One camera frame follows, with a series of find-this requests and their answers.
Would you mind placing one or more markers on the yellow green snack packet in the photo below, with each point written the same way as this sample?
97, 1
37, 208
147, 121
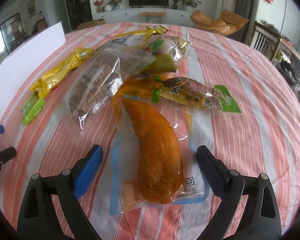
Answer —
50, 80

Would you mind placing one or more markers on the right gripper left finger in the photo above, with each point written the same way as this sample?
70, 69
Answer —
38, 218

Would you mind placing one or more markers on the cardboard box on floor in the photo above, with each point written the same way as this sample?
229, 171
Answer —
91, 24

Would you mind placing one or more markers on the potted green plant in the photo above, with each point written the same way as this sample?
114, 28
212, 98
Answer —
190, 5

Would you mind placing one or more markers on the white cardboard storage box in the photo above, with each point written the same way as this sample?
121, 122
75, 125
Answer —
21, 63

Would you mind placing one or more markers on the red striped tablecloth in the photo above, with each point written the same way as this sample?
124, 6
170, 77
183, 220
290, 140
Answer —
263, 138

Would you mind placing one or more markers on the yellow red snack pouch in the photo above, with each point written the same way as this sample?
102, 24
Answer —
157, 30

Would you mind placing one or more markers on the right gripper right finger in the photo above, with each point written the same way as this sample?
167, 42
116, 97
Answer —
260, 219

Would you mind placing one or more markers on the orange chicken vacuum pack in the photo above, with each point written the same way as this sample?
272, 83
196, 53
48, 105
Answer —
154, 160

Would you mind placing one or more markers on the clear bag green snacks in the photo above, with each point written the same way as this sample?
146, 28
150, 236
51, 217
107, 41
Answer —
168, 52

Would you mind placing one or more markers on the clear bag brown cakes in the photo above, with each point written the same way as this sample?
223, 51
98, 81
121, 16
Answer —
112, 65

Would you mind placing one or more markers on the brown green snack packet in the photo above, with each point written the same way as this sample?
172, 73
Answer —
191, 93

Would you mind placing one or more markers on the white tv cabinet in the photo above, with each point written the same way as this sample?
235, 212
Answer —
173, 17

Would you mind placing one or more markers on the dark wooden dining chair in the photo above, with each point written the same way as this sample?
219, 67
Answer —
265, 41

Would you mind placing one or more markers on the small wooden side table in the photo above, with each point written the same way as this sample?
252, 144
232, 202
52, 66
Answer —
158, 15

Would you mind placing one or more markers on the orange lounge chair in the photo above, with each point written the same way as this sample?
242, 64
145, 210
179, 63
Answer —
227, 24

